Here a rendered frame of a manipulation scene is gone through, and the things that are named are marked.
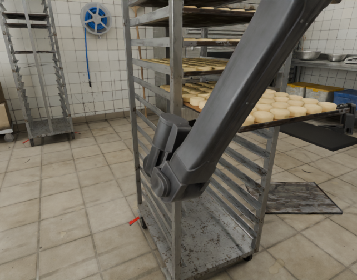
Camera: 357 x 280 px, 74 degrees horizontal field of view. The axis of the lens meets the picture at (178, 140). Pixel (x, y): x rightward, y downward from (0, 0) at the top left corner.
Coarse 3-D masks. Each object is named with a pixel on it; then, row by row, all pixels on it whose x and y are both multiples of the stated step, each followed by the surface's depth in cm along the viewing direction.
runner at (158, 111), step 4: (136, 96) 127; (140, 96) 121; (140, 100) 121; (144, 100) 115; (144, 104) 116; (148, 104) 109; (152, 104) 104; (152, 108) 105; (156, 108) 100; (156, 112) 101; (160, 112) 96; (164, 112) 93
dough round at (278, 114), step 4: (272, 108) 64; (276, 108) 64; (280, 108) 64; (272, 112) 62; (276, 112) 61; (280, 112) 61; (284, 112) 61; (288, 112) 61; (276, 116) 61; (280, 116) 61; (284, 116) 61; (288, 116) 61
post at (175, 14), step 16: (176, 0) 64; (176, 16) 66; (176, 32) 67; (176, 48) 69; (176, 64) 70; (176, 80) 72; (176, 96) 74; (176, 112) 76; (176, 208) 90; (176, 224) 93; (176, 240) 96; (176, 256) 99; (176, 272) 103
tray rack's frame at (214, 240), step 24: (168, 48) 131; (144, 216) 146; (168, 216) 146; (192, 216) 146; (216, 216) 146; (192, 240) 128; (216, 240) 128; (240, 240) 128; (168, 264) 114; (192, 264) 114; (216, 264) 114
